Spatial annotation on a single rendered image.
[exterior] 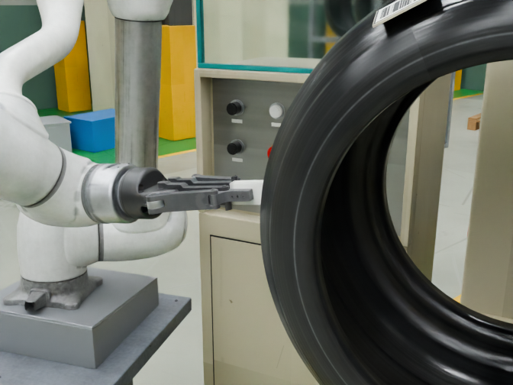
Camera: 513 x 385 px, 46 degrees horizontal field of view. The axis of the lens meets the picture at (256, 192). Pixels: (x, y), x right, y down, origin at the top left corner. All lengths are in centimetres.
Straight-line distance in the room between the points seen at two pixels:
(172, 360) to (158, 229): 125
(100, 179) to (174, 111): 568
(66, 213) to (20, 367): 64
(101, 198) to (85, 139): 544
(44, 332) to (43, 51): 67
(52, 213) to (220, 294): 81
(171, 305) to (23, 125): 91
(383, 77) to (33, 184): 50
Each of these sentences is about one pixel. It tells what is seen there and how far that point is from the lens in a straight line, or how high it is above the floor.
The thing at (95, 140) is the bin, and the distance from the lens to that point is 624.
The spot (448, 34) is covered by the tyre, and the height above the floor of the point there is 140.
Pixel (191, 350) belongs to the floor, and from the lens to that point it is 270.
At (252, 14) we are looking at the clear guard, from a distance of 146.
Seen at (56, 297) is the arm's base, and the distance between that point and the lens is 149.
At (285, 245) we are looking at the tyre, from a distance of 66.
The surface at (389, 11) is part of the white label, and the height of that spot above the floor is 142.
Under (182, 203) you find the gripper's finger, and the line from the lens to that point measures 80.
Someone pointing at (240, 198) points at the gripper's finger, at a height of 118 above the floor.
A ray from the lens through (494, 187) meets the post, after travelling 97.
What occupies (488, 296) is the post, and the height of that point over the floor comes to 98.
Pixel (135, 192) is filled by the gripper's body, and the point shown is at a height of 117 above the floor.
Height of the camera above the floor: 142
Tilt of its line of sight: 17 degrees down
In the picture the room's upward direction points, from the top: straight up
